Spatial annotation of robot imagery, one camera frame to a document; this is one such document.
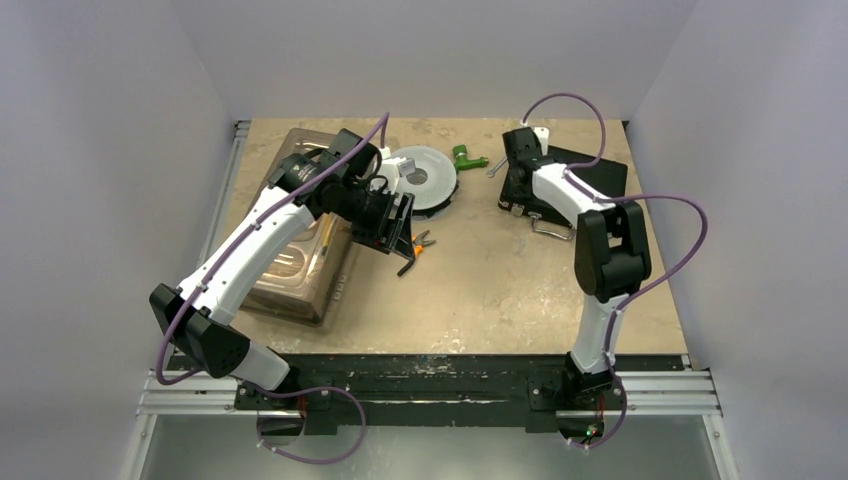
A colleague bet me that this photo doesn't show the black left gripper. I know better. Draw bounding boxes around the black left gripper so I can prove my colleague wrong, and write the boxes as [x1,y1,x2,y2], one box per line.
[335,180,414,261]

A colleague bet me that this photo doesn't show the black poker set case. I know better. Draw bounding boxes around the black poker set case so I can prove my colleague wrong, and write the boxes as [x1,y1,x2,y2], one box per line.
[497,146,628,228]

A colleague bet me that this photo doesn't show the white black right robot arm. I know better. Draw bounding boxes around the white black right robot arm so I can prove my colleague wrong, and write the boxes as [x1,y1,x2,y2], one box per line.
[502,127,652,407]

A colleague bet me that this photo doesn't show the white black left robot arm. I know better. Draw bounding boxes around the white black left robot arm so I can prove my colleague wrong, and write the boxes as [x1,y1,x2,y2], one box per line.
[149,129,415,409]

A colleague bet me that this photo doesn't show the grey filament spool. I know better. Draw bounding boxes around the grey filament spool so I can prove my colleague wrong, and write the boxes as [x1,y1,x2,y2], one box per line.
[392,146,459,221]

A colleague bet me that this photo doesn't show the orange black pliers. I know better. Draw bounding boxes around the orange black pliers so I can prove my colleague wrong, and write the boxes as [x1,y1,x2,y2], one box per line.
[397,230,436,277]

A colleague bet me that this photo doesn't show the clear brown plastic storage box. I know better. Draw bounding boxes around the clear brown plastic storage box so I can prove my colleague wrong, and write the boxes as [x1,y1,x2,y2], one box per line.
[239,128,359,329]

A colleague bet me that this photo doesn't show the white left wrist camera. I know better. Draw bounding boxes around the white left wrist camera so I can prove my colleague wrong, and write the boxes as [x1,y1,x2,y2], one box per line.
[369,147,416,193]

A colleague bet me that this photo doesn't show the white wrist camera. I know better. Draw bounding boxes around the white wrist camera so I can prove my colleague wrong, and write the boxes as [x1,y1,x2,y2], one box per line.
[532,126,550,156]
[369,147,416,193]

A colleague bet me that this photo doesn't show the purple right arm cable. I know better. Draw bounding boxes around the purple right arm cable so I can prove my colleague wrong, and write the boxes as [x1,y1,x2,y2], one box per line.
[520,92,709,372]

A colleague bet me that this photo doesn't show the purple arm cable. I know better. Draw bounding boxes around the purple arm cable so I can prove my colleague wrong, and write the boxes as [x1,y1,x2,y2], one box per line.
[520,92,709,372]
[154,111,391,388]

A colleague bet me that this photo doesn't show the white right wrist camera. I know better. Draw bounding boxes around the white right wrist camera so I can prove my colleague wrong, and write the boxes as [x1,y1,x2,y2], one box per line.
[532,126,550,156]

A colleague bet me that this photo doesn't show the green hose fitting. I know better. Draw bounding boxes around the green hose fitting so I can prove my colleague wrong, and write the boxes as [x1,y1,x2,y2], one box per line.
[452,144,489,172]

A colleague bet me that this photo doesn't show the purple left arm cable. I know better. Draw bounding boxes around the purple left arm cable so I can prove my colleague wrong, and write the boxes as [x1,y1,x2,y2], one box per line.
[154,111,391,388]

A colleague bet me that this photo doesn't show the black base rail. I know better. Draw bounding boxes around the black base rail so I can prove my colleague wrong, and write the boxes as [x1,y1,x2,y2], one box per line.
[229,354,688,441]

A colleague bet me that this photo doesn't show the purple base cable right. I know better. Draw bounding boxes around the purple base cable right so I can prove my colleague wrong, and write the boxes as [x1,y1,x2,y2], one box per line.
[566,374,635,452]

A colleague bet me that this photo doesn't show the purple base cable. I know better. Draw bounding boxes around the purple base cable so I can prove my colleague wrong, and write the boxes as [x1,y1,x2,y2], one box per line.
[566,374,635,452]
[256,386,369,466]

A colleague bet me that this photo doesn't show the aluminium frame rail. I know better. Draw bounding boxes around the aluminium frame rail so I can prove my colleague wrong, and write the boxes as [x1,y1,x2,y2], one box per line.
[138,355,739,479]

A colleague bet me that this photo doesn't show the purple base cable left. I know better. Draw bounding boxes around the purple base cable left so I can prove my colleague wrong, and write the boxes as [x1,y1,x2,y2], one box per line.
[256,386,369,466]

